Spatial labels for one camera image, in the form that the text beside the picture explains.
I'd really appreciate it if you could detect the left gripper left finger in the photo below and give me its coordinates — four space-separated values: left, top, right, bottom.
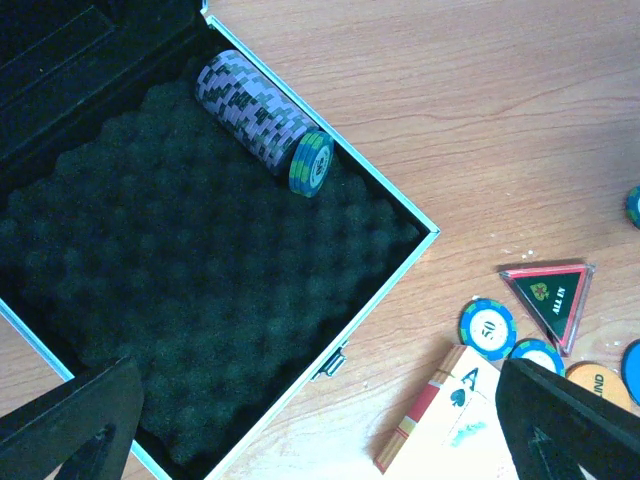
1 357 144 479

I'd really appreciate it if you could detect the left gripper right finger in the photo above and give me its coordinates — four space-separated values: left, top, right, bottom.
495 359 639 479

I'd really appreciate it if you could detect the pink yellow card deck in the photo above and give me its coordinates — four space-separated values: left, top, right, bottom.
375 345 518 479

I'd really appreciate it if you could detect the triangular all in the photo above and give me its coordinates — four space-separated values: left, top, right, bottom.
498 260 596 357

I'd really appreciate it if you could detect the aluminium poker case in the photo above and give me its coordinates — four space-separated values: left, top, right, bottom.
1 1 439 479

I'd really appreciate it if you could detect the blue green chip stack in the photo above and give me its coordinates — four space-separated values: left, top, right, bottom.
625 185 640 229
288 130 334 198

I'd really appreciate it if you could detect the purple poker chip stack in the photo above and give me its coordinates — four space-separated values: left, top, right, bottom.
195 49 318 175

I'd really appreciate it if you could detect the orange big blind button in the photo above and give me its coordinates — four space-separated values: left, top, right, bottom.
566 362 632 411

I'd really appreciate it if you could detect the blue small blind button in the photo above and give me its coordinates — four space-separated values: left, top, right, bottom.
621 339 640 404

